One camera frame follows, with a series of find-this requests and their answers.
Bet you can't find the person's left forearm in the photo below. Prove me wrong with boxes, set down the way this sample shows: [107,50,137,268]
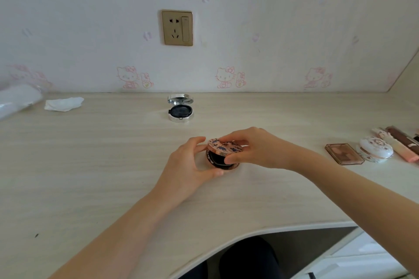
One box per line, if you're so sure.
[49,190,179,279]

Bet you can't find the white round blush compact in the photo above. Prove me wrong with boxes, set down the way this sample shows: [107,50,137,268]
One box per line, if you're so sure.
[357,136,394,163]

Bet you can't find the pink cat lip tube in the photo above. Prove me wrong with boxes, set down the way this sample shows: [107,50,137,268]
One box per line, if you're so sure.
[371,127,419,163]

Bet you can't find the light wooden side panel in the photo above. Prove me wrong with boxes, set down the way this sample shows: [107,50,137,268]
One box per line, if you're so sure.
[388,50,419,103]

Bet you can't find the silver round cushion compact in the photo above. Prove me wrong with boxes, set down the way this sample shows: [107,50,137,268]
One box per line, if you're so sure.
[167,93,195,123]

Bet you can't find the clear plastic wrapped roll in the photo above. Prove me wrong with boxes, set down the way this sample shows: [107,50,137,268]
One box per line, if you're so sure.
[0,84,45,121]

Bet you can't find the person's right forearm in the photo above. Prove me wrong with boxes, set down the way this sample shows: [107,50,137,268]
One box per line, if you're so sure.
[302,153,419,276]

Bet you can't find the gold wall socket plate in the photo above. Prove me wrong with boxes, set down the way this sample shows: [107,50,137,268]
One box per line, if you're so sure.
[161,10,194,47]

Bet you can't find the brown eyeshadow quad palette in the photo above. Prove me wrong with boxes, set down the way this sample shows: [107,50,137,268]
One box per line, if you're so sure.
[325,143,365,166]

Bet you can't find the rose gold brown lipstick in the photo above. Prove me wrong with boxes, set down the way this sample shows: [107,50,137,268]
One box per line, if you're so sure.
[385,126,419,156]

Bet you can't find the person's right hand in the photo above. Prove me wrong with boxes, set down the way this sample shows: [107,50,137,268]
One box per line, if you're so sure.
[218,126,312,172]

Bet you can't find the person's left hand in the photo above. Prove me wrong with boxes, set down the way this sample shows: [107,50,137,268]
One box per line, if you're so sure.
[153,136,225,205]

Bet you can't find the rose gold floral compact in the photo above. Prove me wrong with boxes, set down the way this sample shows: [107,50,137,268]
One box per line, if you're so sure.
[205,137,245,171]

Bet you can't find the crumpled white tissue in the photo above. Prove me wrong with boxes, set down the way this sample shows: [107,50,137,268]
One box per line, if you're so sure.
[44,97,85,112]

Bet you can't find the person's black trousers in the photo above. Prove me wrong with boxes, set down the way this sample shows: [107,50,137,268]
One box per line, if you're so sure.
[180,236,283,279]

